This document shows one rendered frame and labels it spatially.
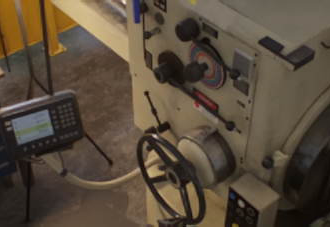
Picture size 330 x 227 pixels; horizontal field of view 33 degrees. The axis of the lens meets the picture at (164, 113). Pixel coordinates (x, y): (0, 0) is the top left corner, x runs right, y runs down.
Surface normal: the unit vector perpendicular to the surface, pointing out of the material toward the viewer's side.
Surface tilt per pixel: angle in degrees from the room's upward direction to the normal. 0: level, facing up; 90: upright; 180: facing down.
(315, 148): 54
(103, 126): 0
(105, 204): 0
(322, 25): 0
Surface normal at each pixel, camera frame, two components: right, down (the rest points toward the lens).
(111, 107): 0.00, -0.73
